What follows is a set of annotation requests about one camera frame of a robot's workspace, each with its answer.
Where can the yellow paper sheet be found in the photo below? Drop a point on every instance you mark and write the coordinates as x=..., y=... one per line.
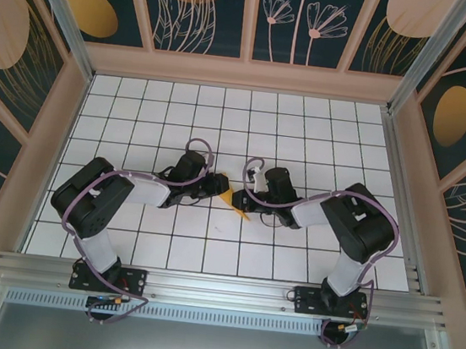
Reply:
x=226, y=198

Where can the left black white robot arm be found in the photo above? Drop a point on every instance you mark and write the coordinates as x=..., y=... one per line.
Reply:
x=88, y=208

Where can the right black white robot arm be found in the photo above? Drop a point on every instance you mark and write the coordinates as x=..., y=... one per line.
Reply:
x=358, y=228

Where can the small circuit board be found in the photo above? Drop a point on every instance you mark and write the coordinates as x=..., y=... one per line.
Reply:
x=350, y=327
x=109, y=300

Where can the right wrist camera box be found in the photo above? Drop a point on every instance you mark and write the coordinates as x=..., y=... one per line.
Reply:
x=258, y=179

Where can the aluminium mounting rail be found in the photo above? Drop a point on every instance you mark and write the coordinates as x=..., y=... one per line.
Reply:
x=219, y=288

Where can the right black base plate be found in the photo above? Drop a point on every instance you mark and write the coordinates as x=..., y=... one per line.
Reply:
x=307, y=300

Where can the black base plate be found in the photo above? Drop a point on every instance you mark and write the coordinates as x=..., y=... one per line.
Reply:
x=307, y=300
x=130, y=281

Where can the aluminium side rail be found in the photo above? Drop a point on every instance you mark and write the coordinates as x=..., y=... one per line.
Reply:
x=393, y=151

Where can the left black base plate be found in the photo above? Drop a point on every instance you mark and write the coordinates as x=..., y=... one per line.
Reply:
x=130, y=281

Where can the aluminium corner post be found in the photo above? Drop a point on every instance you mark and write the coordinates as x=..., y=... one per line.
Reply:
x=429, y=58
x=66, y=22

